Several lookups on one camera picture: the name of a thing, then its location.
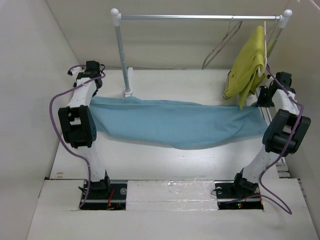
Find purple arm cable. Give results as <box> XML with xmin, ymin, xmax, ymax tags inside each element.
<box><xmin>224</xmin><ymin>63</ymin><xmax>305</xmax><ymax>216</ymax></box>
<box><xmin>49</xmin><ymin>64</ymin><xmax>106</xmax><ymax>208</ymax></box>

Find light blue trousers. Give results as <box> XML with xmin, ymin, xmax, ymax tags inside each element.
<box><xmin>89</xmin><ymin>96</ymin><xmax>268</xmax><ymax>149</ymax></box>

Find silver and white clothes rack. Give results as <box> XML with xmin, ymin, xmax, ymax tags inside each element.
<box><xmin>110</xmin><ymin>8</ymin><xmax>294</xmax><ymax>106</ymax></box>

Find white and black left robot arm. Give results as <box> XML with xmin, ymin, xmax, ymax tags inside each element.
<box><xmin>58</xmin><ymin>60</ymin><xmax>112</xmax><ymax>200</ymax></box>

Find yellow-green garment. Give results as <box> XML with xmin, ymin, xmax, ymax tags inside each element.
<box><xmin>222</xmin><ymin>25</ymin><xmax>266</xmax><ymax>109</ymax></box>

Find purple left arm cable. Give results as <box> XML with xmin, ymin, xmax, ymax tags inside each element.
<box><xmin>49</xmin><ymin>64</ymin><xmax>106</xmax><ymax>208</ymax></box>

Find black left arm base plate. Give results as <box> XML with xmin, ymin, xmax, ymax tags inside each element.
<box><xmin>79</xmin><ymin>181</ymin><xmax>128</xmax><ymax>211</ymax></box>

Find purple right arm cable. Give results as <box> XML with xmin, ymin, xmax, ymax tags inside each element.
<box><xmin>224</xmin><ymin>63</ymin><xmax>305</xmax><ymax>216</ymax></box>

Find silver metal hanger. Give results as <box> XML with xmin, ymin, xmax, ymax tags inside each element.
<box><xmin>201</xmin><ymin>17</ymin><xmax>243</xmax><ymax>70</ymax></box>

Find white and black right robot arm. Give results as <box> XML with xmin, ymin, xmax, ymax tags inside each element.
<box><xmin>231</xmin><ymin>71</ymin><xmax>311</xmax><ymax>197</ymax></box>

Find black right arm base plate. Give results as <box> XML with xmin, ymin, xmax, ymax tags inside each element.
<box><xmin>211</xmin><ymin>180</ymin><xmax>264</xmax><ymax>210</ymax></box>

